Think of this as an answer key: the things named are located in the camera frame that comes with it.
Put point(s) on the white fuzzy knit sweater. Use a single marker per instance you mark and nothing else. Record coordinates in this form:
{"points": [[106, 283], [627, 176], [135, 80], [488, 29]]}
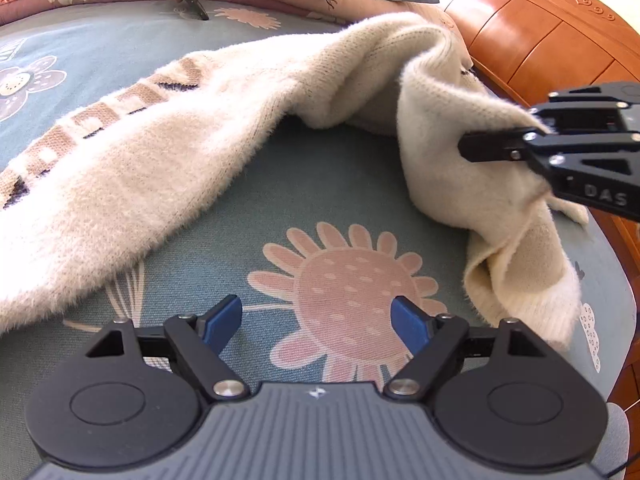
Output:
{"points": [[150, 185]]}

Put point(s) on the pink floral folded quilt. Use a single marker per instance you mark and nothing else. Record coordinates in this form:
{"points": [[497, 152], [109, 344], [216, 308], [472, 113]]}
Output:
{"points": [[380, 7]]}

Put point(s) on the wooden bed headboard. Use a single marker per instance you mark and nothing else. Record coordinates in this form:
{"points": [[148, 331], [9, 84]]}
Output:
{"points": [[525, 35]]}

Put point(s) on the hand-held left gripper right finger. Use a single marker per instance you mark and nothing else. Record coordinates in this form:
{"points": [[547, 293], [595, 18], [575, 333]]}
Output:
{"points": [[410, 325]]}

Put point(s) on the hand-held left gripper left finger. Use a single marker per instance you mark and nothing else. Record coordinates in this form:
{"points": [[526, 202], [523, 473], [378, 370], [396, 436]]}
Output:
{"points": [[222, 322]]}

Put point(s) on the black smartphone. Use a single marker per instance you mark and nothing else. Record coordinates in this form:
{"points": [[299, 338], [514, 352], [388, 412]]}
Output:
{"points": [[195, 5]]}

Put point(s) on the blue floral bed sheet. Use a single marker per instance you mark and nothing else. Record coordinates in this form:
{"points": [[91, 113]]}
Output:
{"points": [[350, 185]]}

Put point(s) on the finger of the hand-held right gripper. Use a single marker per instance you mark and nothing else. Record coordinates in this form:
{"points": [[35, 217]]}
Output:
{"points": [[495, 146], [590, 110]]}

